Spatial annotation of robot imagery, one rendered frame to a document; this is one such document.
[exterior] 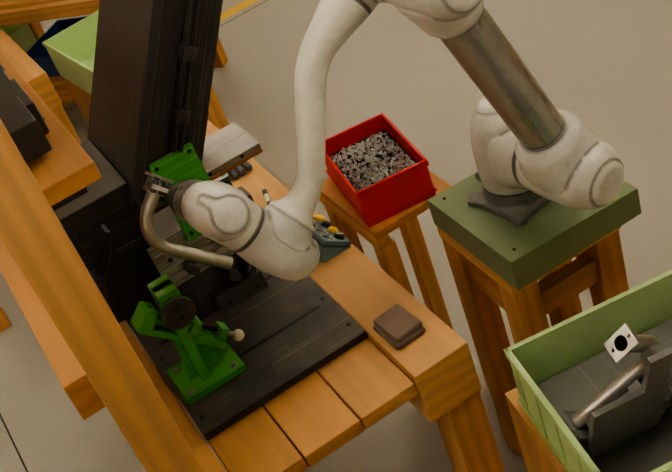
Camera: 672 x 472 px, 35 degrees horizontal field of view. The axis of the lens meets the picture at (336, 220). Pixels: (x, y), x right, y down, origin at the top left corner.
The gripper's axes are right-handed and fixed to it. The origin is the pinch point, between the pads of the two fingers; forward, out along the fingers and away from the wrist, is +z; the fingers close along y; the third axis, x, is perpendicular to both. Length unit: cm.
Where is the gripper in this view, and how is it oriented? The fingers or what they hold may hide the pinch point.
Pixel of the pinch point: (159, 188)
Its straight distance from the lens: 232.2
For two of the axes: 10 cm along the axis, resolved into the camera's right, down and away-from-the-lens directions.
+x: -3.5, 9.4, -0.3
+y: -8.1, -3.1, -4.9
